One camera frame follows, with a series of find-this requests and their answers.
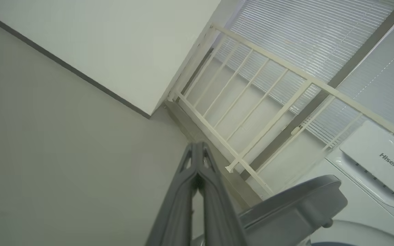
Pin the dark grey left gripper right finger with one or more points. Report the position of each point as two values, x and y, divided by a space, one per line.
217 212

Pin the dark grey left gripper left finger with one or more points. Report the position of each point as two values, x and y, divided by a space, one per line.
176 205

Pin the black round glass washer door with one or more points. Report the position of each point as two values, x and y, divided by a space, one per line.
286 212

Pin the white washing machine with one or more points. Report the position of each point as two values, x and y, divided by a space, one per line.
361 212

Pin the cream metal railing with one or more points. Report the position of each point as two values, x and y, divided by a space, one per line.
311 82

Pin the white Hisense detergent drawer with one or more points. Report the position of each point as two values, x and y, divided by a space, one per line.
381 150

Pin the white window blinds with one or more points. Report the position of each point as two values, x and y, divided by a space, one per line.
303 30

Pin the dark window frame post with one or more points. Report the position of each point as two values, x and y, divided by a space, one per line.
354 60

